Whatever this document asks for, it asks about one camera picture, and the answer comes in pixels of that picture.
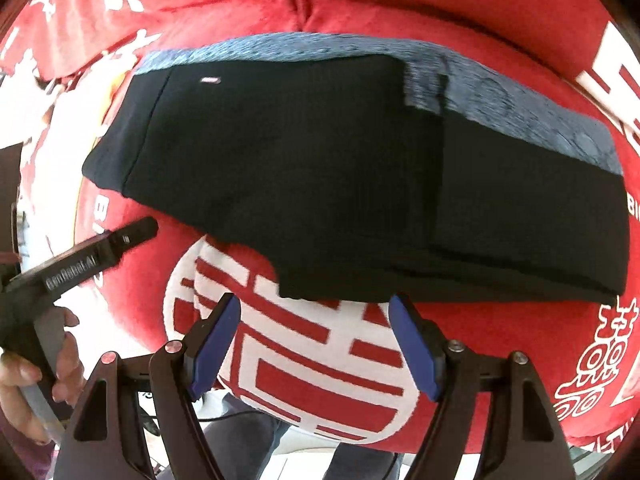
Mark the red printed blanket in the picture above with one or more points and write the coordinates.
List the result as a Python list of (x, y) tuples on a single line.
[(500, 35)]

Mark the black pants with blue trim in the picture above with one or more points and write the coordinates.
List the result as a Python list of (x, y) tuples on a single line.
[(300, 160)]

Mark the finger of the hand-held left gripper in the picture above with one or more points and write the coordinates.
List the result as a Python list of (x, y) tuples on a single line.
[(135, 235)]

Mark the person's jeans leg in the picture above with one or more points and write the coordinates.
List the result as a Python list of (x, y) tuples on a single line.
[(360, 460), (250, 440)]

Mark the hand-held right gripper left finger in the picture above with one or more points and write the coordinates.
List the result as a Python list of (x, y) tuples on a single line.
[(217, 347)]

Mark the cream cloth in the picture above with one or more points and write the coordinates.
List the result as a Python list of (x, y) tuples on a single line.
[(65, 160)]

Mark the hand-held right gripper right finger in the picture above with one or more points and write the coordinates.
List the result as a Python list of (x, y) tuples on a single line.
[(415, 347)]

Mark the person's left hand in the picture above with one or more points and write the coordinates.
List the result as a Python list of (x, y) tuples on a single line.
[(72, 360)]

